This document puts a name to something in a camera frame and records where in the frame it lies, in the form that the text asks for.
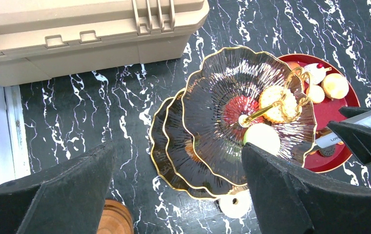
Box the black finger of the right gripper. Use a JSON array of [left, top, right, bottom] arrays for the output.
[[328, 121, 371, 165], [338, 107, 371, 131]]

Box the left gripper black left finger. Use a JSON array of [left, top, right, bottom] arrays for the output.
[[0, 142, 117, 234]]

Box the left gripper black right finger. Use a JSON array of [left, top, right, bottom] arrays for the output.
[[241, 143, 371, 234]]

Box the dark red round tray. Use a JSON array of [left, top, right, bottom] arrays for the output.
[[278, 54, 360, 173]]

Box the green macaron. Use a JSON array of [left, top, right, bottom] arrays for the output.
[[243, 123, 281, 156]]

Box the three tier glass stand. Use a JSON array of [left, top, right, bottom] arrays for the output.
[[149, 46, 317, 200]]

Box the tan plastic toolbox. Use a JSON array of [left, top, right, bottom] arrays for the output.
[[0, 0, 210, 86]]

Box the orange tart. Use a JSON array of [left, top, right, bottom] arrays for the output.
[[321, 73, 349, 99]]

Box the yellow cracker top edge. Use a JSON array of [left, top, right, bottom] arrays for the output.
[[307, 85, 325, 104]]

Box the dark chocolate sandwich cookie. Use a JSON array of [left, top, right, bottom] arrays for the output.
[[318, 145, 336, 157]]

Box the brown round wooden coaster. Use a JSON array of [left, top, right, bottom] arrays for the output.
[[97, 199, 135, 234]]

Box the white cream cake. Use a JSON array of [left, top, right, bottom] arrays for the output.
[[303, 63, 332, 85]]

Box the yellow cracker under chocolate cookie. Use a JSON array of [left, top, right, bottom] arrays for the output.
[[258, 85, 299, 124]]

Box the golden croissant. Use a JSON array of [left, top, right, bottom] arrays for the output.
[[287, 61, 302, 70]]

